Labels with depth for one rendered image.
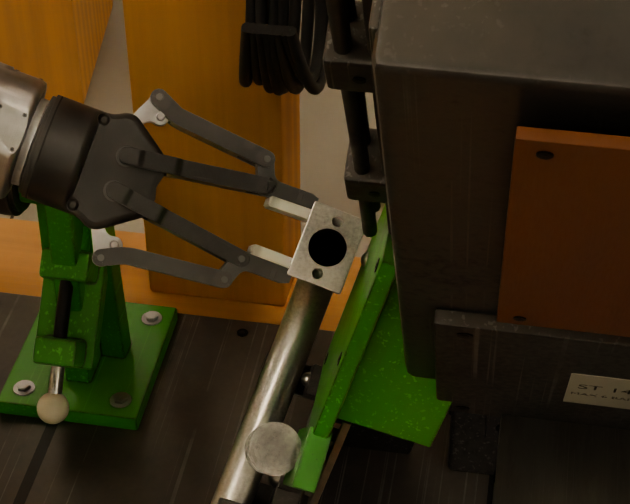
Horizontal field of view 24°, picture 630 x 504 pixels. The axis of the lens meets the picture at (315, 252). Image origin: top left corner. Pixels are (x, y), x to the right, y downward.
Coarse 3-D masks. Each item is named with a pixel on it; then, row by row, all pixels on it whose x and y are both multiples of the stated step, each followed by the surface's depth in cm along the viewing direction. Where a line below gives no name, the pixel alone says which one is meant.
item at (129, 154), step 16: (128, 160) 100; (144, 160) 100; (160, 160) 100; (176, 160) 101; (176, 176) 102; (192, 176) 101; (208, 176) 102; (224, 176) 102; (240, 176) 102; (256, 176) 102; (256, 192) 102; (272, 192) 101
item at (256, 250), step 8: (248, 248) 104; (256, 248) 102; (264, 248) 102; (264, 256) 102; (272, 256) 102; (280, 256) 102; (288, 256) 102; (280, 264) 102; (288, 264) 102; (312, 272) 102; (320, 272) 102
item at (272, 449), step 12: (252, 432) 109; (264, 432) 103; (276, 432) 103; (288, 432) 103; (252, 444) 103; (264, 444) 103; (276, 444) 103; (288, 444) 103; (300, 444) 103; (252, 456) 103; (264, 456) 103; (276, 456) 103; (288, 456) 103; (264, 468) 103; (276, 468) 103; (288, 468) 103
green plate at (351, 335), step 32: (384, 224) 96; (384, 256) 90; (352, 288) 106; (384, 288) 91; (352, 320) 97; (384, 320) 95; (352, 352) 95; (384, 352) 96; (320, 384) 108; (352, 384) 99; (384, 384) 98; (416, 384) 98; (320, 416) 100; (352, 416) 101; (384, 416) 100; (416, 416) 100
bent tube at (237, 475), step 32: (320, 224) 101; (352, 224) 101; (320, 256) 113; (352, 256) 101; (320, 288) 112; (288, 320) 114; (320, 320) 114; (288, 352) 114; (288, 384) 114; (256, 416) 113; (224, 480) 113; (256, 480) 113
